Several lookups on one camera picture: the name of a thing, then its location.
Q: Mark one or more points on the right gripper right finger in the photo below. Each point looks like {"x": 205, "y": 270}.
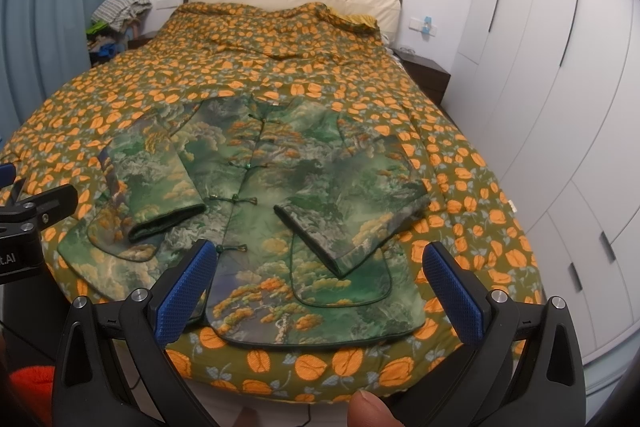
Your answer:
{"x": 519, "y": 363}

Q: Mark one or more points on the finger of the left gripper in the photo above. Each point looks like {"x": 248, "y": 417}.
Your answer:
{"x": 7, "y": 174}

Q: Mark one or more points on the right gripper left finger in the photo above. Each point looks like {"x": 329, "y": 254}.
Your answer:
{"x": 90, "y": 386}

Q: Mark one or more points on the green landscape print jacket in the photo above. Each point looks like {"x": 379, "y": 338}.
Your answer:
{"x": 303, "y": 204}

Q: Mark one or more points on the red sleeve forearm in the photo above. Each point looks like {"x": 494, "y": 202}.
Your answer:
{"x": 33, "y": 388}

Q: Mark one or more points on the pile of clothes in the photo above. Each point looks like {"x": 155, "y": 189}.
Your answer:
{"x": 113, "y": 24}

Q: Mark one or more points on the right hand thumb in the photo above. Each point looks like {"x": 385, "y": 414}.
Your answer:
{"x": 366, "y": 410}

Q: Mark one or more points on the white wardrobe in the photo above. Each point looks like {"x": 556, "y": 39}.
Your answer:
{"x": 548, "y": 92}

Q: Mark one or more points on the dark wooden right nightstand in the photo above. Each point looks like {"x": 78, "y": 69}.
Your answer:
{"x": 432, "y": 79}

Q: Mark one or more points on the white wall socket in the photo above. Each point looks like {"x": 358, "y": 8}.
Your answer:
{"x": 425, "y": 26}

